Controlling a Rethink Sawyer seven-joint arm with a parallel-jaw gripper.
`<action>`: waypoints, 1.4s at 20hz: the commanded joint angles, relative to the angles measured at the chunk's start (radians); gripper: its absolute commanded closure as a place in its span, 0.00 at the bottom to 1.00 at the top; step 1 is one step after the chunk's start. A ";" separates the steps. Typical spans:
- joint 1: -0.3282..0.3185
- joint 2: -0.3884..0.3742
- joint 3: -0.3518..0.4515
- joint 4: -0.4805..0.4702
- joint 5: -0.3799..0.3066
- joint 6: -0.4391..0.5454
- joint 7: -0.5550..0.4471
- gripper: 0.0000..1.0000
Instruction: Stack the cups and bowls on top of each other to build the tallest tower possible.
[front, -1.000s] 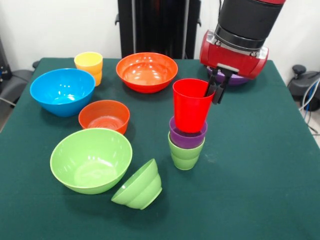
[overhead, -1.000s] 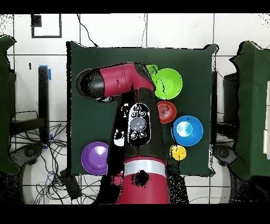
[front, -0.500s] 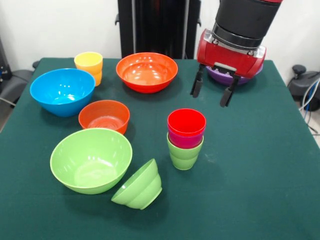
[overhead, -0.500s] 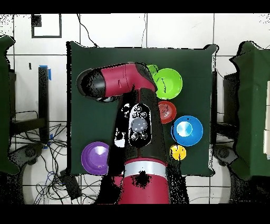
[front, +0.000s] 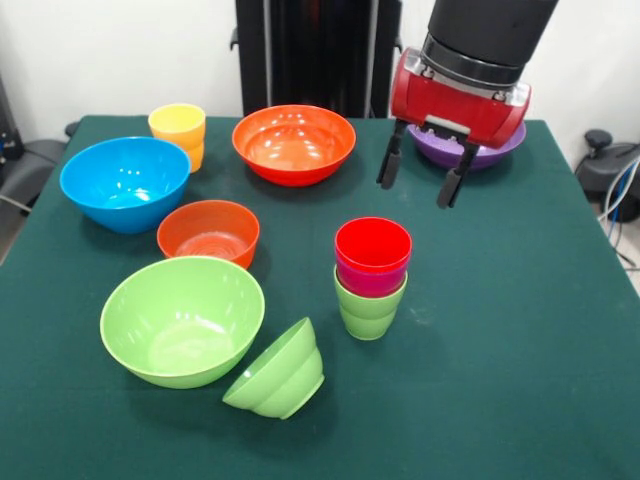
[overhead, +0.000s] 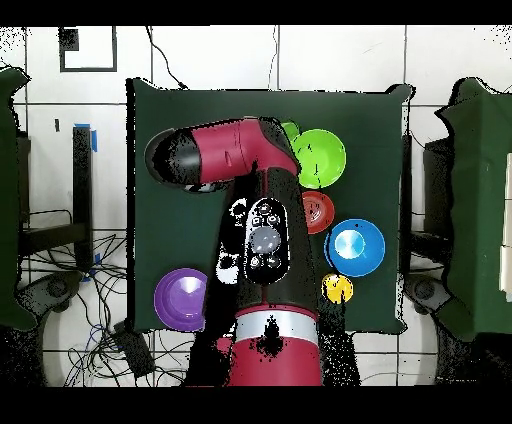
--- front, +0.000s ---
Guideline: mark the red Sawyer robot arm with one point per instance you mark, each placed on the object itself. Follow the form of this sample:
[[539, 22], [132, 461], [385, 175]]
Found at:
[[490, 30]]

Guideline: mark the large purple bowl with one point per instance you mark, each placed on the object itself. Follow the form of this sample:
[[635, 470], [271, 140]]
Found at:
[[440, 150]]

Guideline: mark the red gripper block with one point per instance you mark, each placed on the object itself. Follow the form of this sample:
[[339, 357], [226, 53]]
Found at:
[[460, 112]]

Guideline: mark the small green bowl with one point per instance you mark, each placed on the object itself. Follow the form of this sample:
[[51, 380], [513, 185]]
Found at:
[[285, 380]]

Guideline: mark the blue bowl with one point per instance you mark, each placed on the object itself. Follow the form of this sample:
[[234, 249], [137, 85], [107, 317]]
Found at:
[[125, 180]]

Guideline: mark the red cup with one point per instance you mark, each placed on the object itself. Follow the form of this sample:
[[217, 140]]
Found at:
[[372, 245]]

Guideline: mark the large orange bowl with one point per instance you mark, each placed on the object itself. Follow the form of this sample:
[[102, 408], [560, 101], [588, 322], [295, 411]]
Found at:
[[295, 145]]

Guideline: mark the black machine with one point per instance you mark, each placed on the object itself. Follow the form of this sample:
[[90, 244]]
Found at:
[[7, 120]]

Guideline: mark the yellow cup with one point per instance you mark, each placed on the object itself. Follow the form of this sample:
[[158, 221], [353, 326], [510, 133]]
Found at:
[[177, 127]]

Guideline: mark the small orange bowl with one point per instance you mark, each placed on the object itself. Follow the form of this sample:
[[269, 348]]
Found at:
[[207, 240]]

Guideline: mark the large green bowl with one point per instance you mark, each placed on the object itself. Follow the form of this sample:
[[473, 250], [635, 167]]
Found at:
[[180, 325]]

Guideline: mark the green cup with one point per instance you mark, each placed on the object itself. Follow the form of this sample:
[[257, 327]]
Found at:
[[370, 315]]

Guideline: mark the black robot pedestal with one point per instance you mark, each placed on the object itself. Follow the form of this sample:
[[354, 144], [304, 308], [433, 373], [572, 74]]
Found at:
[[310, 50]]

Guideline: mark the purple cup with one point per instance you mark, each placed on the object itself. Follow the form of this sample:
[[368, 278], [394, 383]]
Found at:
[[372, 284]]

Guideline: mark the dark green tablecloth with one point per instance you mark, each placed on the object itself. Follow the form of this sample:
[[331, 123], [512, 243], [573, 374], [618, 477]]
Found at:
[[450, 375]]

